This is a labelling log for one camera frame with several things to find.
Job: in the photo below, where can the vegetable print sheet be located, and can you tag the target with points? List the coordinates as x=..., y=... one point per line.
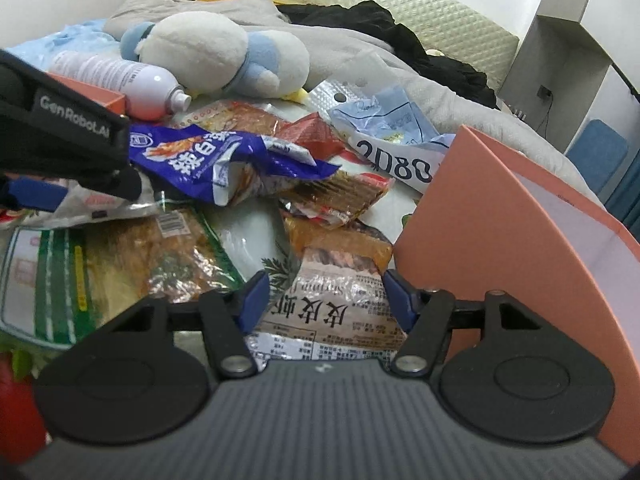
x=250, y=240

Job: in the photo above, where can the black clothing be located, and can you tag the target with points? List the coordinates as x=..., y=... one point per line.
x=380, y=25

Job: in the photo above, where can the white spray bottle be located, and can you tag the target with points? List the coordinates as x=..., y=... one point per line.
x=125, y=80

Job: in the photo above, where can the black wall socket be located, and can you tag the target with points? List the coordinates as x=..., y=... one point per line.
x=544, y=93

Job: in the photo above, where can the clear orange snack packet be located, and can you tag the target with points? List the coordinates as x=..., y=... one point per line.
x=240, y=117

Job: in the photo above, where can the orange cardboard box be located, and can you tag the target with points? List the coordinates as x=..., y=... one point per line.
x=475, y=240

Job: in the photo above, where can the light blue plastic bag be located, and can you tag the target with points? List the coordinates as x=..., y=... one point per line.
x=395, y=110

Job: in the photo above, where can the grey white cabinet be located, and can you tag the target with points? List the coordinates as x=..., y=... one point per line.
x=565, y=50

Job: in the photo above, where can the brown snack packet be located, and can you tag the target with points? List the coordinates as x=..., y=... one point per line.
x=345, y=190

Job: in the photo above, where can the grey blanket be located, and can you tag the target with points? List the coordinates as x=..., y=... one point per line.
x=350, y=55

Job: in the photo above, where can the newsprint pattern snack packet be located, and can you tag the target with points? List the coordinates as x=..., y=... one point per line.
x=330, y=305

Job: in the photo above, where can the white number bib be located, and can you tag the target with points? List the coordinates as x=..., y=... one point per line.
x=395, y=162

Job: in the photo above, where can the blue snack packet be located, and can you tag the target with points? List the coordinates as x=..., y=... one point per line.
x=190, y=160

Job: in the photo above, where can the white red label snack packet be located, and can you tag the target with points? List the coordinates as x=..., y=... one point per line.
x=107, y=206

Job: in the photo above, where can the blue chair pad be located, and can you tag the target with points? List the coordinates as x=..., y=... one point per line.
x=595, y=155

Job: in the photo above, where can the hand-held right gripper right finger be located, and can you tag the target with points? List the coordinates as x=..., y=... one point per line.
x=398, y=291

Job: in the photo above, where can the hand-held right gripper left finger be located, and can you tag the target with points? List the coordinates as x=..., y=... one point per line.
x=256, y=296

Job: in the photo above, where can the clear plastic bag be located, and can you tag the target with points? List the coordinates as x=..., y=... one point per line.
x=340, y=92

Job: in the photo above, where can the light blue bed sheet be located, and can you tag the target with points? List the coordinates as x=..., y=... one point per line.
x=65, y=40

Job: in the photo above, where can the green snack packet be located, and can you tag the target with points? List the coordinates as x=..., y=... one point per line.
x=125, y=260

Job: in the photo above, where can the blue curtain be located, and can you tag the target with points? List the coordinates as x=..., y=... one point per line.
x=625, y=195

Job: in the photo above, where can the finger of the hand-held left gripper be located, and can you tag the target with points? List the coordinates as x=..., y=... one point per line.
x=35, y=194
x=112, y=182

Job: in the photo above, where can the white and blue plush toy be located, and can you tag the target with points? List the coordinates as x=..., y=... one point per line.
x=200, y=50

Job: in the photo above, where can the cream quilted headboard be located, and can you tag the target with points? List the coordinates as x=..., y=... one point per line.
x=425, y=0

